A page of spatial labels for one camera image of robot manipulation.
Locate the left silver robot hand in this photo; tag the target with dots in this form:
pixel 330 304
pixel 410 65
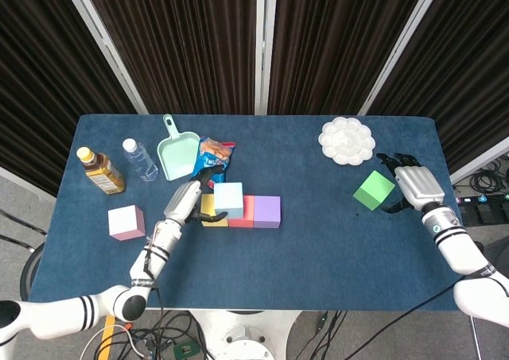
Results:
pixel 183 201

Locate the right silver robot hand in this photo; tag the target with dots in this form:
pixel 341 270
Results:
pixel 419 185

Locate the yellow cube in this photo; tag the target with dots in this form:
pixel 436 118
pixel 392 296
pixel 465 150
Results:
pixel 207 206

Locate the light blue cube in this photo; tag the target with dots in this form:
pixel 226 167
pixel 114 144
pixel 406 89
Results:
pixel 228 197

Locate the green cube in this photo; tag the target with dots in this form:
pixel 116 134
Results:
pixel 374 189

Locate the orange-red cube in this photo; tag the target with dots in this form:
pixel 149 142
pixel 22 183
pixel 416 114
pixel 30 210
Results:
pixel 248 213

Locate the purple cube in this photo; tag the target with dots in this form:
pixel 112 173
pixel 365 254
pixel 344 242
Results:
pixel 267 211

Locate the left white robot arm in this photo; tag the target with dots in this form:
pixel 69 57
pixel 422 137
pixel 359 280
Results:
pixel 157 248

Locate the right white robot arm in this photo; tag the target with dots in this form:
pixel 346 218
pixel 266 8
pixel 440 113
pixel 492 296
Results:
pixel 457 248

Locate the pink cube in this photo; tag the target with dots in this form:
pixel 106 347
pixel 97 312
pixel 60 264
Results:
pixel 125 223

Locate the mint green dustpan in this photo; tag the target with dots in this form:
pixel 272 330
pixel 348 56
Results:
pixel 177 157

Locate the blue snack bag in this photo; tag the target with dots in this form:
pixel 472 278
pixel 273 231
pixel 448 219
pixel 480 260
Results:
pixel 212 153

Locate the clear plastic water bottle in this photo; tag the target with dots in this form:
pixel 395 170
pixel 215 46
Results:
pixel 141 163

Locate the amber tea bottle yellow label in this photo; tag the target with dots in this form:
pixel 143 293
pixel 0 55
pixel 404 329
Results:
pixel 103 175

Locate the white flower-shaped paint palette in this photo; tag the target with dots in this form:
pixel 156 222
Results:
pixel 346 141

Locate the blue table cloth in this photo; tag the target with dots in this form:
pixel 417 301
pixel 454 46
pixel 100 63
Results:
pixel 254 264

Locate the black office chair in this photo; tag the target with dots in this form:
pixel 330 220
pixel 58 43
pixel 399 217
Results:
pixel 497 252

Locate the green circuit board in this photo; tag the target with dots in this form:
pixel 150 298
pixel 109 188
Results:
pixel 185 350

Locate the yellow floor tape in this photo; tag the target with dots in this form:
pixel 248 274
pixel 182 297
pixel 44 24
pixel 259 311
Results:
pixel 106 334

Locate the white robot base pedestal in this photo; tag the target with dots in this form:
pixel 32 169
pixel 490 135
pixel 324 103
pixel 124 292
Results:
pixel 242 336

